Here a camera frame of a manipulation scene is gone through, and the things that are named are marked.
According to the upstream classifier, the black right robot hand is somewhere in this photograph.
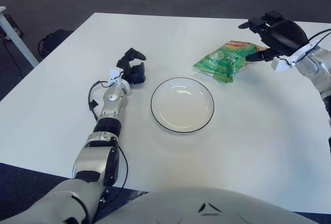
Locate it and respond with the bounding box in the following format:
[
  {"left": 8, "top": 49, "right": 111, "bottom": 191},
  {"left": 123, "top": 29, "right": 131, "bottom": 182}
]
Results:
[{"left": 237, "top": 10, "right": 310, "bottom": 64}]

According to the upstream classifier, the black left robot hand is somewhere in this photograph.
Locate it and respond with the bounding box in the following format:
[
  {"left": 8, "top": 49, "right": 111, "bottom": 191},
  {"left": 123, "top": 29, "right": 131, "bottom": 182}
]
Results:
[{"left": 115, "top": 48, "right": 147, "bottom": 88}]

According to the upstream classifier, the green potato chips bag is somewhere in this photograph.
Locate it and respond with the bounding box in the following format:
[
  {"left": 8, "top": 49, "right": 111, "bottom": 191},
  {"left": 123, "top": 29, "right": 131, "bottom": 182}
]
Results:
[{"left": 192, "top": 40, "right": 267, "bottom": 84}]

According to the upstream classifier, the white plate with black rim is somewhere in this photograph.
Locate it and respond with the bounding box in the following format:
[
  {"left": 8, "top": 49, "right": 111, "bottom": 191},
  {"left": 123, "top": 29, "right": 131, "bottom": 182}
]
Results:
[{"left": 151, "top": 77, "right": 215, "bottom": 133}]

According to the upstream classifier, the black backpack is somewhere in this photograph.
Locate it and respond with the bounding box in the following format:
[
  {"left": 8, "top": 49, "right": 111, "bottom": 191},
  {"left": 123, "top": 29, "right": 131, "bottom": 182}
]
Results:
[{"left": 38, "top": 29, "right": 73, "bottom": 56}]

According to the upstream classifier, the white table leg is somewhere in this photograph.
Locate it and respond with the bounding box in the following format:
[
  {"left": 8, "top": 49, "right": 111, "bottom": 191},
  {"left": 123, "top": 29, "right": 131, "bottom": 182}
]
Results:
[{"left": 0, "top": 6, "right": 39, "bottom": 68}]

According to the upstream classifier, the dark object under side table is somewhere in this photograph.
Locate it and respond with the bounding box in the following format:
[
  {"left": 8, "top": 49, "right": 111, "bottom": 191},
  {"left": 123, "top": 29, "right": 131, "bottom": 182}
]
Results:
[{"left": 4, "top": 14, "right": 23, "bottom": 38}]

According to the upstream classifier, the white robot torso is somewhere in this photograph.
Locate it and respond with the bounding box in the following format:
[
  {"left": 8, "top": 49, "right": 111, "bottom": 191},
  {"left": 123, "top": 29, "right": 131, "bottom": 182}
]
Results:
[{"left": 90, "top": 186, "right": 319, "bottom": 224}]

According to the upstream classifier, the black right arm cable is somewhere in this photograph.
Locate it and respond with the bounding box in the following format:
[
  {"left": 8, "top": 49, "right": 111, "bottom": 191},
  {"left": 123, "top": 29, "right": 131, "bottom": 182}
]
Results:
[{"left": 307, "top": 28, "right": 331, "bottom": 42}]

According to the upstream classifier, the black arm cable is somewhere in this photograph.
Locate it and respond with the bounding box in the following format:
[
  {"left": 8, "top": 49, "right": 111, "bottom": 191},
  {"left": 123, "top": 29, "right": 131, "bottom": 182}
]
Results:
[
  {"left": 307, "top": 28, "right": 331, "bottom": 42},
  {"left": 87, "top": 80, "right": 129, "bottom": 204}
]

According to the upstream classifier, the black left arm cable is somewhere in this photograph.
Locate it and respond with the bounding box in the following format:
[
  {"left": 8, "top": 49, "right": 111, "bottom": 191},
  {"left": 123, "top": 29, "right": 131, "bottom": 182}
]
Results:
[{"left": 87, "top": 80, "right": 129, "bottom": 204}]

